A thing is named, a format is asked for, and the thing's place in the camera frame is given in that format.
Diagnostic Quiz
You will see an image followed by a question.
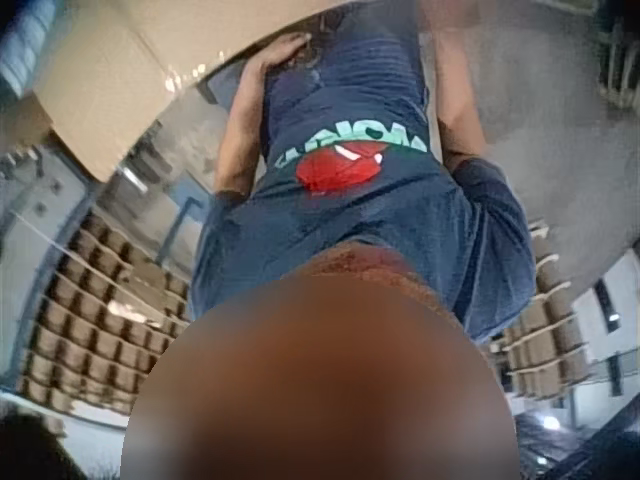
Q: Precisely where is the person's left hand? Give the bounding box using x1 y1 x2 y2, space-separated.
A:
242 32 313 92

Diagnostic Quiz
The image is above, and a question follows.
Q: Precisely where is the large brown cardboard box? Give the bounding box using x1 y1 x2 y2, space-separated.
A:
32 0 361 184

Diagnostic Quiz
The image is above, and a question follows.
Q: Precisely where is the grey metal rack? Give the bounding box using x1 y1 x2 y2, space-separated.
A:
594 12 640 112

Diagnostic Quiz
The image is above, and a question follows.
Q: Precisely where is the shelf rack of brown cartons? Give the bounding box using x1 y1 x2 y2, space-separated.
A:
492 219 596 401
17 212 194 419

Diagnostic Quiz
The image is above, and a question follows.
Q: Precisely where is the blue metal frame table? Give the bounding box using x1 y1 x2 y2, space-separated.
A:
152 79 234 269

